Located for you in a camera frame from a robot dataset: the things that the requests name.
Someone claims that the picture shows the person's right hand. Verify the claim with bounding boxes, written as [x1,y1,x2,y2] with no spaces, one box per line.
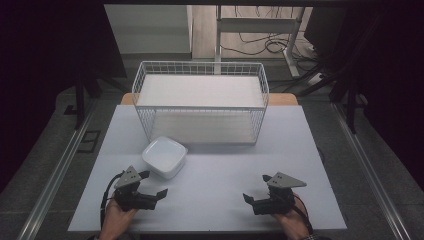
[271,199,312,240]

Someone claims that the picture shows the white wire basket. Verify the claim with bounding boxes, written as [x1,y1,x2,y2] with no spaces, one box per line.
[131,60,271,146]

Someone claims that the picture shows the white cabinet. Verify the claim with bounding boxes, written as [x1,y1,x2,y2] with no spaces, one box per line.
[104,4,194,55]

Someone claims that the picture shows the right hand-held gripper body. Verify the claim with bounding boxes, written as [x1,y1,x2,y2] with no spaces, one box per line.
[252,171,308,216]

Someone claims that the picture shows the black floor cables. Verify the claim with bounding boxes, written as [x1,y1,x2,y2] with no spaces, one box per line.
[220,5,321,73]

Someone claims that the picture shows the aluminium floor rail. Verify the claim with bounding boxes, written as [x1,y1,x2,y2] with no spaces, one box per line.
[330,102,413,240]
[16,99,98,240]

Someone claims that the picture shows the black stand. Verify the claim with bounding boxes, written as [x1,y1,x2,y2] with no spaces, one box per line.
[63,56,129,131]
[296,63,371,135]

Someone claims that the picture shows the black rectangular floor frame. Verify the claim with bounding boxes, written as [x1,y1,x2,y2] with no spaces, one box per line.
[77,129,102,154]

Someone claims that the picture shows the red and black gripper cable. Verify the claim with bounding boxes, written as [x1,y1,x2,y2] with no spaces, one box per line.
[292,194,315,235]

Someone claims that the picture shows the white desk frame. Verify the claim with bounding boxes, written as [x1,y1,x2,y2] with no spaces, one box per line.
[214,4,306,78]

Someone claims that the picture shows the white power strip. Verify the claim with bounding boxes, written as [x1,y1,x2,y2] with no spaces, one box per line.
[306,72,326,87]

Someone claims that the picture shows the person's left hand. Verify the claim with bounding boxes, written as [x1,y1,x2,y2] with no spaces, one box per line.
[98,198,139,240]

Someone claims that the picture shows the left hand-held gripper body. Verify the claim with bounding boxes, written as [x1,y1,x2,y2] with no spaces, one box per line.
[113,165,158,212]

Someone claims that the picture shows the white square dish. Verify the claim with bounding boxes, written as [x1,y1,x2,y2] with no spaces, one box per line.
[141,135,189,180]

